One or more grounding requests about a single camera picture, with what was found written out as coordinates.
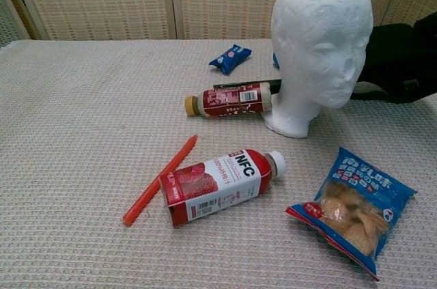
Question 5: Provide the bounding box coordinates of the black baseball cap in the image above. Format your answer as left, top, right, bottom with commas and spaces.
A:
350, 23, 437, 105

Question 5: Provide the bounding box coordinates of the white woven tablecloth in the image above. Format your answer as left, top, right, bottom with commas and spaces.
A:
0, 38, 437, 289

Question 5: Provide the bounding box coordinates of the white round object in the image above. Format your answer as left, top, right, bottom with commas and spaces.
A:
262, 0, 374, 139

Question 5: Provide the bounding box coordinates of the flat black comb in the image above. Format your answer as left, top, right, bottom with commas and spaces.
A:
213, 79, 283, 92

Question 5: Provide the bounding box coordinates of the blue cookie snack pack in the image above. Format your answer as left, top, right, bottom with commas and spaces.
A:
208, 44, 253, 75

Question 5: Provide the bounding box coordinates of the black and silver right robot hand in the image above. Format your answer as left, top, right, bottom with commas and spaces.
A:
413, 11, 437, 51

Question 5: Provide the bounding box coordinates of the milk tea bottle red label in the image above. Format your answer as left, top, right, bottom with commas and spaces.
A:
184, 82, 274, 120

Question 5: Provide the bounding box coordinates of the red plastic knife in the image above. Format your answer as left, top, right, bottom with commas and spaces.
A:
122, 134, 199, 227

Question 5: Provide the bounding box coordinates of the red NFC juice bottle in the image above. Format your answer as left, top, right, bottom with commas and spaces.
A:
159, 148, 288, 229

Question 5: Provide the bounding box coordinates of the blue chips snack bag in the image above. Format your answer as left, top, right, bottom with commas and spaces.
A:
285, 147, 419, 282

